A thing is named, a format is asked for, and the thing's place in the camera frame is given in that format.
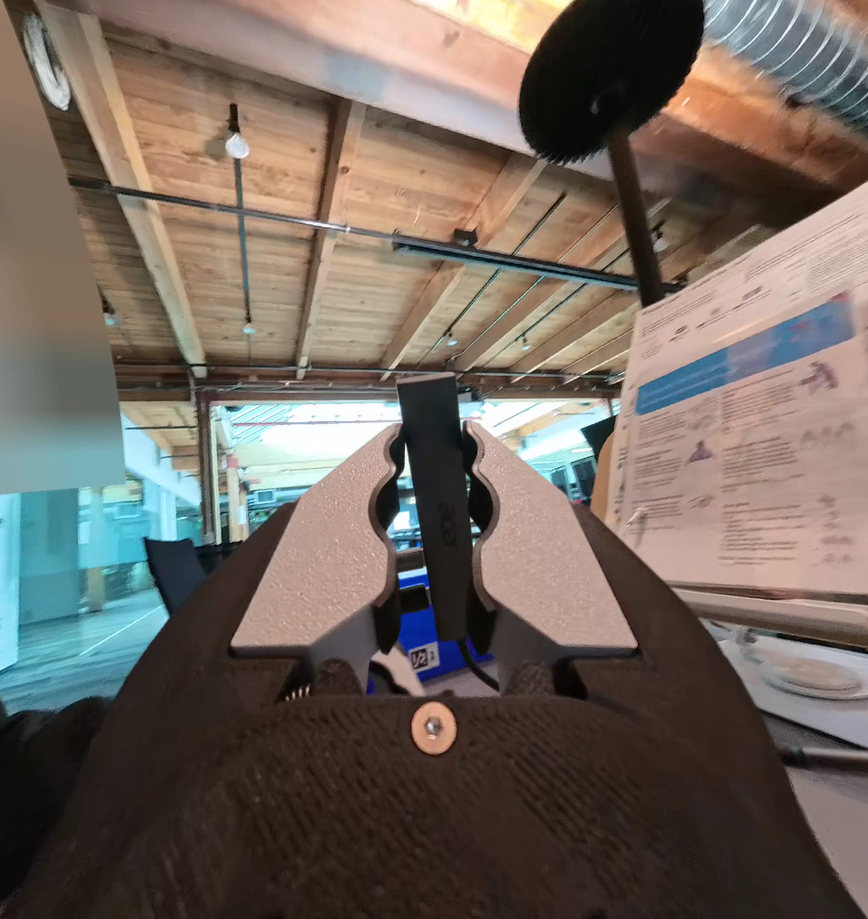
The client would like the person's black sweatshirt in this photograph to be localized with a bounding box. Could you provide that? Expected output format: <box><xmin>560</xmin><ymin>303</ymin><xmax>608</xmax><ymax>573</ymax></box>
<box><xmin>0</xmin><ymin>691</ymin><xmax>112</xmax><ymax>919</ymax></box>

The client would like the silver ventilation duct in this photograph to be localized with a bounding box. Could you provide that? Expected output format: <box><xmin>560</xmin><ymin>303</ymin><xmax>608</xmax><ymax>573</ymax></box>
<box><xmin>699</xmin><ymin>0</ymin><xmax>868</xmax><ymax>155</ymax></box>

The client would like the black office chair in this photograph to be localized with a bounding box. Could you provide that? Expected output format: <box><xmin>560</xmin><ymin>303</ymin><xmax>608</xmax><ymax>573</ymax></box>
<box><xmin>143</xmin><ymin>536</ymin><xmax>211</xmax><ymax>618</ymax></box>

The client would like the black ceiling track rail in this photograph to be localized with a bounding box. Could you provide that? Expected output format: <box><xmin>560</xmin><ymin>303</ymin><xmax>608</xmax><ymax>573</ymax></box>
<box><xmin>393</xmin><ymin>228</ymin><xmax>686</xmax><ymax>294</ymax></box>

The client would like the white instruction sheet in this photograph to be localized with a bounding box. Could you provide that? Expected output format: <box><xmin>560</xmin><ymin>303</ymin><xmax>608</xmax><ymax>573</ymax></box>
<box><xmin>620</xmin><ymin>167</ymin><xmax>868</xmax><ymax>547</ymax></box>

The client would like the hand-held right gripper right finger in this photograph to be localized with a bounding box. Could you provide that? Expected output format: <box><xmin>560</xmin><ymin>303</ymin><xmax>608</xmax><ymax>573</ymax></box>
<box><xmin>464</xmin><ymin>421</ymin><xmax>639</xmax><ymax>694</ymax></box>

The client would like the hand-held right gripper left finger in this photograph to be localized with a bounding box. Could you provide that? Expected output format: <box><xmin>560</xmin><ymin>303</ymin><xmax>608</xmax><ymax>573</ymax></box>
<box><xmin>229</xmin><ymin>424</ymin><xmax>406</xmax><ymax>694</ymax></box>

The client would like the blue-header exercise sheet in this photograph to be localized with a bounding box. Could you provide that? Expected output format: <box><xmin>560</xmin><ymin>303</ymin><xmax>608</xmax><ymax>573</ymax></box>
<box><xmin>617</xmin><ymin>291</ymin><xmax>868</xmax><ymax>600</ymax></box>

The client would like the wooden book stand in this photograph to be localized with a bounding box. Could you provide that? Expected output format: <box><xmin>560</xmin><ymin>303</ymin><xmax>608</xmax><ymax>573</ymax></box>
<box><xmin>590</xmin><ymin>424</ymin><xmax>868</xmax><ymax>755</ymax></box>

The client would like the black metal pole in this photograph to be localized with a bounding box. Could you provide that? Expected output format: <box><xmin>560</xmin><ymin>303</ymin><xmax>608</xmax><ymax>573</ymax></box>
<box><xmin>606</xmin><ymin>133</ymin><xmax>670</xmax><ymax>308</ymax></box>

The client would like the black round lamp head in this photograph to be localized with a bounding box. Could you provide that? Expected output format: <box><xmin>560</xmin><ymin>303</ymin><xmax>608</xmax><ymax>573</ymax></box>
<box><xmin>518</xmin><ymin>0</ymin><xmax>706</xmax><ymax>168</ymax></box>

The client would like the blue plastic bin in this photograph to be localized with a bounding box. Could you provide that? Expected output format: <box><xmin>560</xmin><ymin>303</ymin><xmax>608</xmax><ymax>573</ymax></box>
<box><xmin>396</xmin><ymin>549</ymin><xmax>496</xmax><ymax>683</ymax></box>

